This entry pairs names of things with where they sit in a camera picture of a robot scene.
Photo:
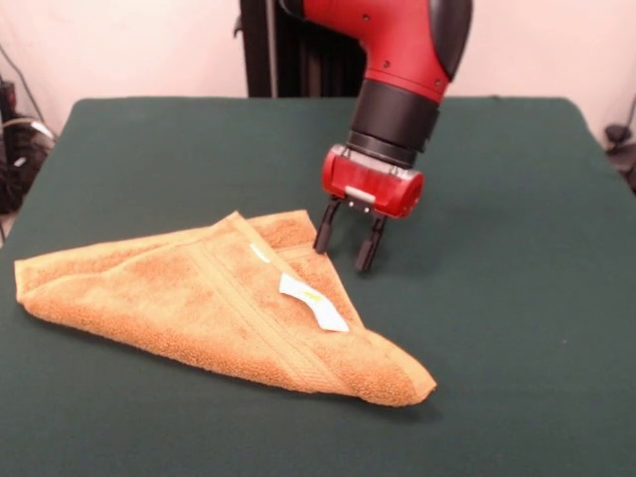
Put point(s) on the black power adapter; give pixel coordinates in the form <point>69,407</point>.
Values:
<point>617,133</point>

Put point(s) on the dark green table cloth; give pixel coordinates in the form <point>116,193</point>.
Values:
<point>497,298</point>

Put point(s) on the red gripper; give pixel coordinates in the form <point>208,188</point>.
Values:
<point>363,179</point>

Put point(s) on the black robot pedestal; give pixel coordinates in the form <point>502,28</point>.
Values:
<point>256,59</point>

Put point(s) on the black power strip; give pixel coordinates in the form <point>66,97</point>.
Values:
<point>7,99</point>

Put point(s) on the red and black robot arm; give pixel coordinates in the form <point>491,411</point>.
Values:
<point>397,40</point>

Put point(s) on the orange-brown terry towel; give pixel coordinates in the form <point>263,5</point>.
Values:
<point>199,298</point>

